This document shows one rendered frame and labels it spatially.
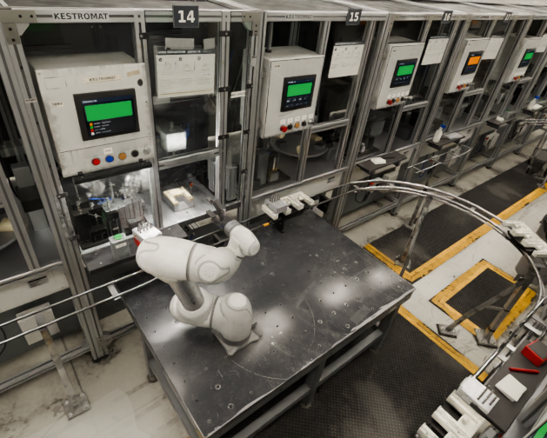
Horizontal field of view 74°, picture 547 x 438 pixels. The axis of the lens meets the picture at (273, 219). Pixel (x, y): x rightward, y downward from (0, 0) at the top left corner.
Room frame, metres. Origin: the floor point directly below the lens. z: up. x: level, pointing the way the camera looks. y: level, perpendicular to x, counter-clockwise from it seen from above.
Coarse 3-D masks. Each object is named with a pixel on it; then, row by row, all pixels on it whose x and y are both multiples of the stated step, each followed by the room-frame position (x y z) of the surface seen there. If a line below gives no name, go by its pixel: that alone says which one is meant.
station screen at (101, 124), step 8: (120, 96) 1.52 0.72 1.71; (128, 96) 1.54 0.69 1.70; (88, 104) 1.43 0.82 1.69; (96, 104) 1.45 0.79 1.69; (96, 120) 1.44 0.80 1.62; (104, 120) 1.46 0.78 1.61; (112, 120) 1.49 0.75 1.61; (120, 120) 1.51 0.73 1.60; (128, 120) 1.53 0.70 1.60; (88, 128) 1.42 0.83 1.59; (96, 128) 1.44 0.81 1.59; (104, 128) 1.46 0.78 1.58; (112, 128) 1.48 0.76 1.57; (120, 128) 1.51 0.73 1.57; (128, 128) 1.53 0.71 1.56; (136, 128) 1.55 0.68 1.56
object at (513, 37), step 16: (480, 32) 3.74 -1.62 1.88; (496, 32) 3.95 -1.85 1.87; (512, 32) 4.21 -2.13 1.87; (496, 48) 4.04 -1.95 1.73; (512, 48) 4.33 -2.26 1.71; (480, 64) 3.92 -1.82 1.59; (496, 64) 4.17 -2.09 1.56; (480, 80) 4.03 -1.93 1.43; (496, 80) 4.30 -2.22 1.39; (448, 96) 3.65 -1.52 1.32; (448, 112) 3.74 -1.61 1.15; (464, 112) 4.53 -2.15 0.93; (480, 112) 4.28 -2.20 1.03; (432, 128) 3.60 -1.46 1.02
